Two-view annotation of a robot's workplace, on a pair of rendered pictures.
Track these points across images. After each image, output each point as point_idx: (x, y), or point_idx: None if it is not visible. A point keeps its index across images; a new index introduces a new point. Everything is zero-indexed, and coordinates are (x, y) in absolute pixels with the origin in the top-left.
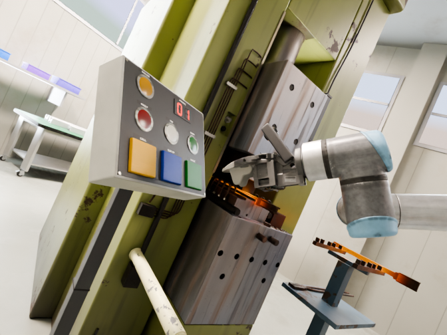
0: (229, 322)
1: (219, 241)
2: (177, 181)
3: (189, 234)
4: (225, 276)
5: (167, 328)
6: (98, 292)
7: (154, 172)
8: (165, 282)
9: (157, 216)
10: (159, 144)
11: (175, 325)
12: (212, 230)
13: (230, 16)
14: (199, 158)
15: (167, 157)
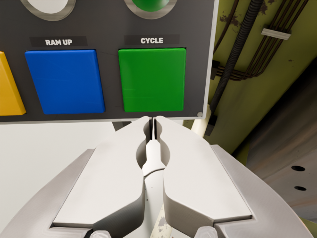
0: (311, 220)
1: (300, 153)
2: (86, 109)
3: (287, 100)
4: (306, 190)
5: (155, 224)
6: (182, 124)
7: (15, 107)
8: (253, 134)
9: (223, 77)
10: (14, 38)
11: (158, 230)
12: (304, 125)
13: None
14: (188, 23)
15: (40, 67)
